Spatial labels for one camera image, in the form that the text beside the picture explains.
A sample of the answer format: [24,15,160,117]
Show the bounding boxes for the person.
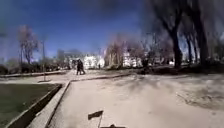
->
[75,58,86,76]

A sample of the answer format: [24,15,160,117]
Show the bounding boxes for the dark planted strip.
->
[133,64,224,76]

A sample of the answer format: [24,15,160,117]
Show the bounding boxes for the row of bare trees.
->
[103,0,224,73]

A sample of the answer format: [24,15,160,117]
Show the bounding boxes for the low stone kerb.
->
[70,73,132,83]

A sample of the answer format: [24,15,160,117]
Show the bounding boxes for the stone kerb channel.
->
[4,80,72,128]

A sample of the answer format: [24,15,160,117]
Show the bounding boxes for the thin pole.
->
[41,39,46,82]

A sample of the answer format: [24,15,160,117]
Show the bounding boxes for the grass lawn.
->
[0,83,63,128]

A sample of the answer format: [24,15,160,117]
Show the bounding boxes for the bare pinkish tree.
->
[16,25,39,66]

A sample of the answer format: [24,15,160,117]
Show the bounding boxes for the pale paved path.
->
[0,69,224,128]

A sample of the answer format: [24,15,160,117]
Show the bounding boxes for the pale buildings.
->
[56,49,144,69]

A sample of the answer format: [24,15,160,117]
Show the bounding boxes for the dark hedge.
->
[0,61,69,75]

